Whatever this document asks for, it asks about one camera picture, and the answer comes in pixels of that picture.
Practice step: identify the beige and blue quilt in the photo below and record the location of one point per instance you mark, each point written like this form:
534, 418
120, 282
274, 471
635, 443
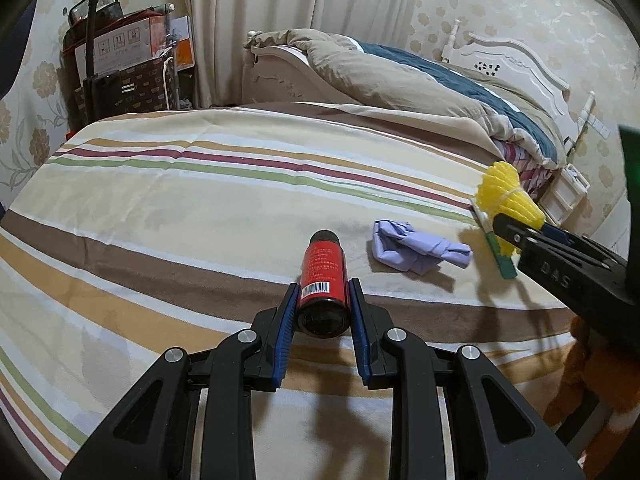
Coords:
400, 80

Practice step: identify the lavender crumpled cloth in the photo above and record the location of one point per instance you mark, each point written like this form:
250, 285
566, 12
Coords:
400, 247

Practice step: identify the large white orange cardboard box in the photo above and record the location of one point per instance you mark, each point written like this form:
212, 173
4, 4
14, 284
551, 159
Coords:
125, 42

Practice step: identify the plaid bed sheet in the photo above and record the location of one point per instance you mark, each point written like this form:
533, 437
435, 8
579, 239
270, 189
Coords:
527, 170

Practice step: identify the dark blue object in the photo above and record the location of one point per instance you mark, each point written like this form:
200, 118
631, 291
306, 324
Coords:
12, 50

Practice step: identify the person's right forearm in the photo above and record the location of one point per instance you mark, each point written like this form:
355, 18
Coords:
580, 365

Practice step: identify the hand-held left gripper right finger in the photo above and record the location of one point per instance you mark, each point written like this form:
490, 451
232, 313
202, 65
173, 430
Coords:
362, 330

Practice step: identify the yellow honeycomb duster brush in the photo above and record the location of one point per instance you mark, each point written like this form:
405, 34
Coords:
510, 192

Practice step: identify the striped bed sheet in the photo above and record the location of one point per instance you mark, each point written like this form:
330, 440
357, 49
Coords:
175, 200

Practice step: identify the white bed headboard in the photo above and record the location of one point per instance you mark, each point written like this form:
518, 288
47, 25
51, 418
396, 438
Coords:
515, 67

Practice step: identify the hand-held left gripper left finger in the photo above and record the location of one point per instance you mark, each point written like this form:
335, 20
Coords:
287, 330

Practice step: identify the red bottle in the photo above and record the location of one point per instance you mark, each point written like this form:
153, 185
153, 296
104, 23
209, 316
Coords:
322, 270

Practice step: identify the white plastic drawer unit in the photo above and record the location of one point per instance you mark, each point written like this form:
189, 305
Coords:
562, 195

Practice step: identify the cream curtain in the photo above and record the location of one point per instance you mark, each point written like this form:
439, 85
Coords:
300, 10

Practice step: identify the brown patterned bag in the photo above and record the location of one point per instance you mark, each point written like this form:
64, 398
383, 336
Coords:
135, 92

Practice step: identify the small white orange cardboard box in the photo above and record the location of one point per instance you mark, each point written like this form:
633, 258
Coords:
182, 40

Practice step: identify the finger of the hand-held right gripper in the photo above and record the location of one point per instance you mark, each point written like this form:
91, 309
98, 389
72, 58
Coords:
557, 232
520, 237

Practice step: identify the white wall fitting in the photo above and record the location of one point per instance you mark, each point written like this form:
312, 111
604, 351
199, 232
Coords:
599, 125

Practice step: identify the white bed footboard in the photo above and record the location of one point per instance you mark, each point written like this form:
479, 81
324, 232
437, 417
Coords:
275, 77

